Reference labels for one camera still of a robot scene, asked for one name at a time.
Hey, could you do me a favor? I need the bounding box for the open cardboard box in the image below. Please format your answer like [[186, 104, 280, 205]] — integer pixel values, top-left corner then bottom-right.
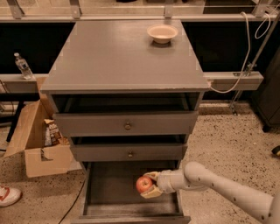
[[3, 76, 83, 179]]

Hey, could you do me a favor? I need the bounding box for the brown snack bag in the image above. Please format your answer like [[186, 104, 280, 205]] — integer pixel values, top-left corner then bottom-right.
[[45, 119, 62, 146]]

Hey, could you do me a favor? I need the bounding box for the grey top drawer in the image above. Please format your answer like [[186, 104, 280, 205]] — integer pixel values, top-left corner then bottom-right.
[[52, 93, 202, 138]]

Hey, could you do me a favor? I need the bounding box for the black floor cable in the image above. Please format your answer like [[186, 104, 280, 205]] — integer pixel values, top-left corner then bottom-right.
[[57, 178, 88, 224]]

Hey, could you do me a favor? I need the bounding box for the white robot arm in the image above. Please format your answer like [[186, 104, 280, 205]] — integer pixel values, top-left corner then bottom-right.
[[136, 162, 280, 224]]

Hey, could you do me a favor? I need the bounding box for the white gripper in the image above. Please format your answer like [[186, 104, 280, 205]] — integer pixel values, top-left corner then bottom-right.
[[141, 170, 176, 199]]

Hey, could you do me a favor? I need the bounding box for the grey middle drawer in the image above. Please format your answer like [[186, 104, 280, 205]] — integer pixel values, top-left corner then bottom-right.
[[71, 135, 187, 162]]

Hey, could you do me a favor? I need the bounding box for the grey wooden drawer cabinet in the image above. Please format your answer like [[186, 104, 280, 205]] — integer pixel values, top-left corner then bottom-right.
[[40, 19, 211, 224]]

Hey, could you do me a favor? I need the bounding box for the red apple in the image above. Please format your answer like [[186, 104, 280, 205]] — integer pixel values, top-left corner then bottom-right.
[[136, 176, 152, 193]]

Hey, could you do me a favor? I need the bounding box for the metal pole stand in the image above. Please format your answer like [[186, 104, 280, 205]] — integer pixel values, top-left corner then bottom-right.
[[229, 16, 279, 116]]

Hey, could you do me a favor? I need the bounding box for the white and red shoe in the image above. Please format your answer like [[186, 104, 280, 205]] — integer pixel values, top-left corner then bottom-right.
[[0, 185, 22, 207]]

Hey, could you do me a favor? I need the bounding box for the clear plastic water bottle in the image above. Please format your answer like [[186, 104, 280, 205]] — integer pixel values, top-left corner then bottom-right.
[[14, 52, 32, 80]]

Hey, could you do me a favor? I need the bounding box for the white hanging cable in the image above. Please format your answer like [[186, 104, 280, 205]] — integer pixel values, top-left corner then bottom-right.
[[208, 11, 272, 95]]

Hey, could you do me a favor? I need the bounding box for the dark grey cabinet at right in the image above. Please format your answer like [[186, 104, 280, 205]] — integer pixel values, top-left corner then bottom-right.
[[252, 47, 280, 132]]

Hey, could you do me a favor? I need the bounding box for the grey drawer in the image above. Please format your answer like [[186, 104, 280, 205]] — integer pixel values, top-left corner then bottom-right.
[[71, 135, 187, 162], [71, 160, 191, 224], [52, 93, 202, 138]]

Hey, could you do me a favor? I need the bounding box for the black table leg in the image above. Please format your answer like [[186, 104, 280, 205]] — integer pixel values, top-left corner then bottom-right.
[[6, 101, 25, 143]]

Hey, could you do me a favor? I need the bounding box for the grey bottom drawer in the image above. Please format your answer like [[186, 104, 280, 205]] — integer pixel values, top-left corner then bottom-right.
[[71, 160, 191, 224]]

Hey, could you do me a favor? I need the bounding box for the beige bowl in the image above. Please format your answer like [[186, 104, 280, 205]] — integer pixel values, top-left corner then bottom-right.
[[147, 24, 179, 44]]

